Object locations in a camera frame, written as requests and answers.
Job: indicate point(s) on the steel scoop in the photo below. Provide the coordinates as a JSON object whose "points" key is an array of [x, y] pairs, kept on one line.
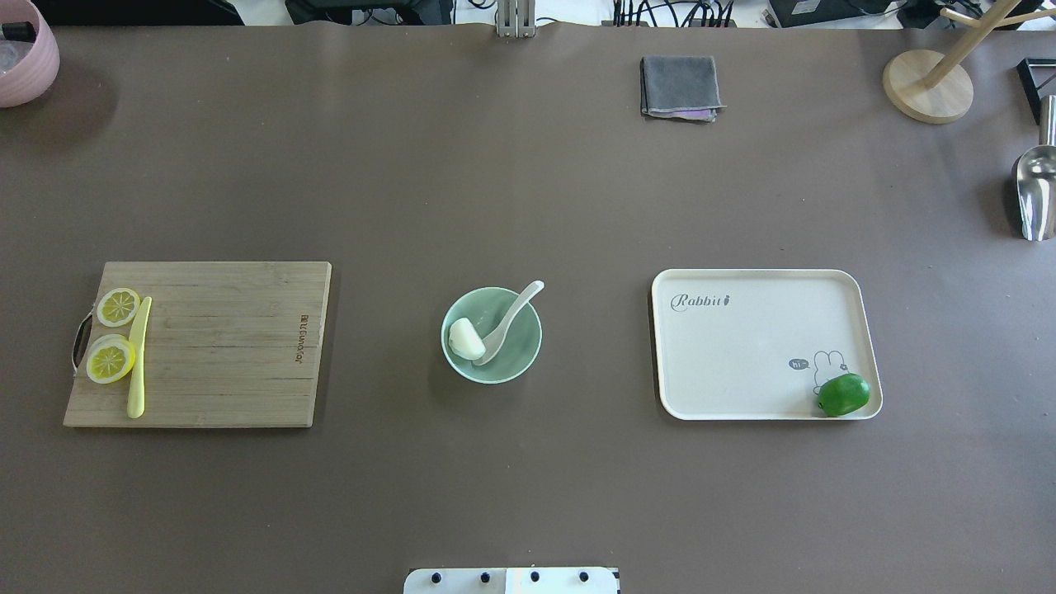
{"points": [[1035, 179]]}

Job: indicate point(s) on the wooden mug tree stand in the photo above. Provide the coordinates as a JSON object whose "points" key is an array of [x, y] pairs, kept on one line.
{"points": [[932, 87]]}

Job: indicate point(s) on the grey folded cloth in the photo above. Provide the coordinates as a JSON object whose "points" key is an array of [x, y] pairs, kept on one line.
{"points": [[681, 87]]}

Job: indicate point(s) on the yellow plastic knife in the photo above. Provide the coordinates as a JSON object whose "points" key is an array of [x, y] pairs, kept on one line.
{"points": [[136, 402]]}

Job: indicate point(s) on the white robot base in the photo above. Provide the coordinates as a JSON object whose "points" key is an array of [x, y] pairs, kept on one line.
{"points": [[572, 579]]}

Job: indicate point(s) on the light green bowl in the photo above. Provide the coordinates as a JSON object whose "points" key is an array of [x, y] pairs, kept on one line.
{"points": [[485, 307]]}

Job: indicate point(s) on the pink bowl with ice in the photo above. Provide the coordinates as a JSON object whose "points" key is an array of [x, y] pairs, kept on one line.
{"points": [[34, 73]]}

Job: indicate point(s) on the wooden cutting board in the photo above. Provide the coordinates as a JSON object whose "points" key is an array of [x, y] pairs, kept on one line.
{"points": [[228, 344]]}

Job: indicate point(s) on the lemon slice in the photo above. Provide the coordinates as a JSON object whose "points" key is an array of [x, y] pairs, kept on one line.
{"points": [[118, 307], [109, 358]]}

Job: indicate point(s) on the aluminium frame post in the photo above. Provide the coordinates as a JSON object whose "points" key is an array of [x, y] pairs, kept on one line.
{"points": [[515, 18]]}

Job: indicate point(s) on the green lime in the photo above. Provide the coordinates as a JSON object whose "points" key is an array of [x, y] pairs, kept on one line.
{"points": [[843, 395]]}

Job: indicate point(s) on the white rabbit tray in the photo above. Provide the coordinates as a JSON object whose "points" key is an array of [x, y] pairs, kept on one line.
{"points": [[757, 344]]}

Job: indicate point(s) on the white ceramic spoon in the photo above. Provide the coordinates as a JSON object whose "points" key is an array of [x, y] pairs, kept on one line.
{"points": [[494, 341]]}

